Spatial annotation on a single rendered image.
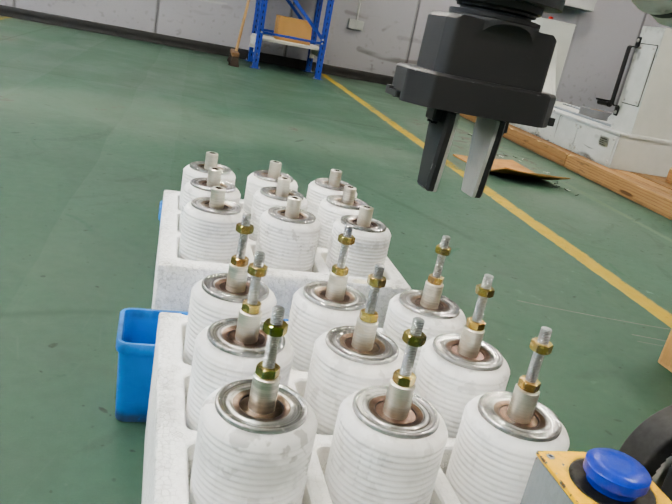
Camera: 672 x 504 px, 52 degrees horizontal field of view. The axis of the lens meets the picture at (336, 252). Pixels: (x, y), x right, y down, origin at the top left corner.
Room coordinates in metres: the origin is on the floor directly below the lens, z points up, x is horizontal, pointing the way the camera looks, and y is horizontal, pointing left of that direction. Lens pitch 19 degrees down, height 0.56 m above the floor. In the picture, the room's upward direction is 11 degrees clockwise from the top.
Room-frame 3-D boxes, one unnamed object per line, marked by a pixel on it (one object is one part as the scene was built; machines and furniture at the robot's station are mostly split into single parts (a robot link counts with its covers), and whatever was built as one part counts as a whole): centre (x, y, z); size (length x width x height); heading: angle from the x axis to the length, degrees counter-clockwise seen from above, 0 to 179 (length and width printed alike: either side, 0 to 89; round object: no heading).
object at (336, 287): (0.75, -0.01, 0.26); 0.02 x 0.02 x 0.03
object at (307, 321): (0.75, -0.01, 0.16); 0.10 x 0.10 x 0.18
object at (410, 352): (0.52, -0.08, 0.30); 0.01 x 0.01 x 0.08
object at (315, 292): (0.75, -0.01, 0.25); 0.08 x 0.08 x 0.01
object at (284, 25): (6.44, 0.77, 0.36); 0.31 x 0.25 x 0.20; 104
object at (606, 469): (0.38, -0.20, 0.32); 0.04 x 0.04 x 0.02
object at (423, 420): (0.52, -0.08, 0.25); 0.08 x 0.08 x 0.01
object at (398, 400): (0.52, -0.08, 0.26); 0.02 x 0.02 x 0.03
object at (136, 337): (0.87, 0.12, 0.06); 0.30 x 0.11 x 0.12; 107
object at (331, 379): (0.63, -0.04, 0.16); 0.10 x 0.10 x 0.18
